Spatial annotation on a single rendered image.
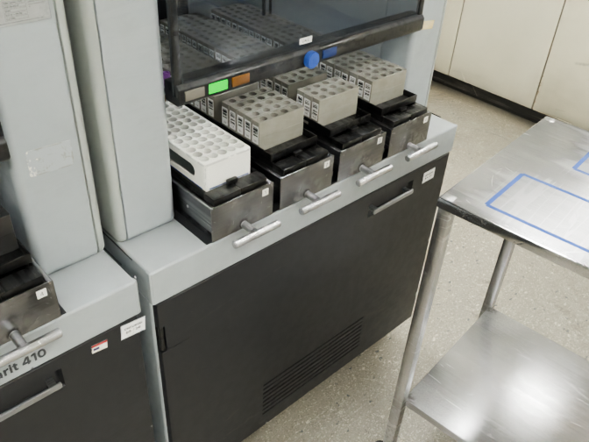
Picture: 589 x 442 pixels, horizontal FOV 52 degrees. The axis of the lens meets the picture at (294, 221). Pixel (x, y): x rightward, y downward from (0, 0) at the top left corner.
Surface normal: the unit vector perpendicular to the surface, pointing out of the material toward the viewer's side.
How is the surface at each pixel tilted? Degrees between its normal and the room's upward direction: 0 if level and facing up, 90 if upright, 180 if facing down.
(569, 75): 90
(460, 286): 0
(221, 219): 90
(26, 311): 90
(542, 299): 0
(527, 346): 0
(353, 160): 90
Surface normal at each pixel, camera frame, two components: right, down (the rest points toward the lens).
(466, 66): -0.74, 0.37
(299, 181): 0.68, 0.47
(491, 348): 0.05, -0.80
